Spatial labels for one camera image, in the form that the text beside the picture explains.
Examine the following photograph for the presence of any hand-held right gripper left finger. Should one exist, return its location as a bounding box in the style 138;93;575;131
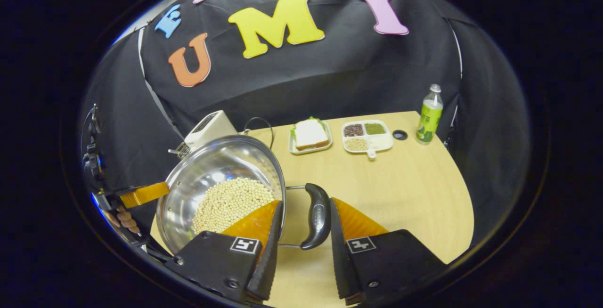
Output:
165;200;285;305

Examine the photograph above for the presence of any stainless steel pot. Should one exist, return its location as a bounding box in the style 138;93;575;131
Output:
155;135;332;255

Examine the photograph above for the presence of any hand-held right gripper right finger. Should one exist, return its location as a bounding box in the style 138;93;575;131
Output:
329;197;448;305

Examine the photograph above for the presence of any black backdrop cloth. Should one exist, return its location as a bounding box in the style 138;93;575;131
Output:
80;0;530;252

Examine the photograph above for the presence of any black power cable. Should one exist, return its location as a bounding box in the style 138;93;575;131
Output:
243;117;274;145

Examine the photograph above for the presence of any white divided tray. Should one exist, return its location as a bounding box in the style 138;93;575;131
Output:
342;120;394;159

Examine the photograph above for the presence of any white bread sandwich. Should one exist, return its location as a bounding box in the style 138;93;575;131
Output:
293;116;329;151

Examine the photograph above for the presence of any green drink bottle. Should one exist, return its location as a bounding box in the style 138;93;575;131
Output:
416;84;444;145

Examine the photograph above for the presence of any metal wire rack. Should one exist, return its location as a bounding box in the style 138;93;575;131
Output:
168;142;191;159

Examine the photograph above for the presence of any pile of soybeans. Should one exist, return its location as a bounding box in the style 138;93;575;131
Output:
192;178;275;235

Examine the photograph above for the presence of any white toaster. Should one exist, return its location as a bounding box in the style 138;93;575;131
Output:
184;110;237;151

